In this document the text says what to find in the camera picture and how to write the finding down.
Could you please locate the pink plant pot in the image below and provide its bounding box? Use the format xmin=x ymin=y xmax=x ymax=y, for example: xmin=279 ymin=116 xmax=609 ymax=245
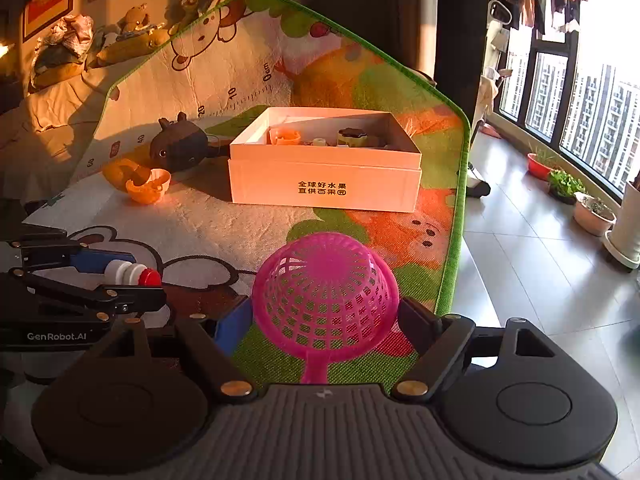
xmin=573 ymin=192 xmax=617 ymax=237

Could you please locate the leafy plant in dark pot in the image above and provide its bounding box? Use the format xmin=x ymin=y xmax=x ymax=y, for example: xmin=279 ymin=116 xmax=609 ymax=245
xmin=547 ymin=170 xmax=584 ymax=205

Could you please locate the pink plastic toy strainer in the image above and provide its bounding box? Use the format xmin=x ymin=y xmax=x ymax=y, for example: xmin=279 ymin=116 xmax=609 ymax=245
xmin=251 ymin=232 xmax=401 ymax=386

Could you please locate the tall white plant pot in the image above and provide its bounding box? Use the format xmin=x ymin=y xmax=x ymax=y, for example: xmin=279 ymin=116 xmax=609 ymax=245
xmin=602 ymin=170 xmax=640 ymax=267

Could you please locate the cartoon printed play mat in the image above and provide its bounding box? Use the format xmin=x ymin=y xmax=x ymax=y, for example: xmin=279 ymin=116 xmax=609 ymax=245
xmin=20 ymin=0 xmax=472 ymax=396

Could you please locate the red plant pot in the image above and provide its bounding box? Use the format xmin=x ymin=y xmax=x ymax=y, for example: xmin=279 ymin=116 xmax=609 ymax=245
xmin=527 ymin=152 xmax=557 ymax=181

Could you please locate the white toy bottle red cap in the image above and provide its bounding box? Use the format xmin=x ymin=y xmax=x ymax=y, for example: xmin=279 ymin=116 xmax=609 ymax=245
xmin=104 ymin=259 xmax=163 ymax=288

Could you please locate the crumpled floral cloth bundle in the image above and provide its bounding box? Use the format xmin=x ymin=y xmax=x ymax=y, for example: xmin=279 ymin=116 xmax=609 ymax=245
xmin=30 ymin=15 xmax=96 ymax=91

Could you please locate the black window frame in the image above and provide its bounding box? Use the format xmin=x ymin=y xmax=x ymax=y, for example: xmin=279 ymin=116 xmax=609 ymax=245
xmin=492 ymin=35 xmax=640 ymax=196

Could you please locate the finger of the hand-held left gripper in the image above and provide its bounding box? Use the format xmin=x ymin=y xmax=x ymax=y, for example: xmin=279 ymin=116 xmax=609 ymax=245
xmin=10 ymin=237 xmax=137 ymax=277
xmin=0 ymin=269 xmax=167 ymax=322

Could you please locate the dark brown plush toy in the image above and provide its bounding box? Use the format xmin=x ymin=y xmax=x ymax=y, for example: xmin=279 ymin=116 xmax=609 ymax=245
xmin=150 ymin=112 xmax=231 ymax=173

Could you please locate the brown plush bear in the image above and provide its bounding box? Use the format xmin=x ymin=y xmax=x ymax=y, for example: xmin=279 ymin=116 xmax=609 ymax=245
xmin=117 ymin=4 xmax=151 ymax=33

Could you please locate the orange toy shell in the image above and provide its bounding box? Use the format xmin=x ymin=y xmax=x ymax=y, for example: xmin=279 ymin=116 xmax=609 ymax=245
xmin=102 ymin=158 xmax=152 ymax=192

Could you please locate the pale cardboard box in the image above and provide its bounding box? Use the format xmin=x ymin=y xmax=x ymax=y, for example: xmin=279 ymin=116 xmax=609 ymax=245
xmin=228 ymin=106 xmax=423 ymax=213

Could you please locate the red framed picture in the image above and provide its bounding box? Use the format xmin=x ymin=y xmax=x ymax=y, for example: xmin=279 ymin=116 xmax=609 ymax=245
xmin=22 ymin=0 xmax=78 ymax=43

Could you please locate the yellow pudding toy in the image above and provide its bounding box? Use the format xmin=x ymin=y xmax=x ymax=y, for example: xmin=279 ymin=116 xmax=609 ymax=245
xmin=336 ymin=128 xmax=368 ymax=148

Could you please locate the beige sofa cover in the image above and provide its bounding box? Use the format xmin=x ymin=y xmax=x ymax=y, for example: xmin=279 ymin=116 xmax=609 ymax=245
xmin=0 ymin=62 xmax=126 ymax=201

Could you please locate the dark curtain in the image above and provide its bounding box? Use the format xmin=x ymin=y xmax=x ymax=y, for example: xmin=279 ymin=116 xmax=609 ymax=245
xmin=390 ymin=0 xmax=493 ymax=111

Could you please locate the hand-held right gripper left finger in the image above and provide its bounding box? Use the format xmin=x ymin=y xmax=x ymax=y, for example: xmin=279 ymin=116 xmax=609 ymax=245
xmin=92 ymin=296 xmax=258 ymax=401

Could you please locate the orange toy bowl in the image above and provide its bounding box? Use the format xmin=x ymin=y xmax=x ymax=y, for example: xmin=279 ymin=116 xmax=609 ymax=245
xmin=126 ymin=169 xmax=172 ymax=205

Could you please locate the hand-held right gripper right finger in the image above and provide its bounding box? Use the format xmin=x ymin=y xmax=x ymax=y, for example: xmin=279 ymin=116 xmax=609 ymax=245
xmin=390 ymin=296 xmax=568 ymax=403

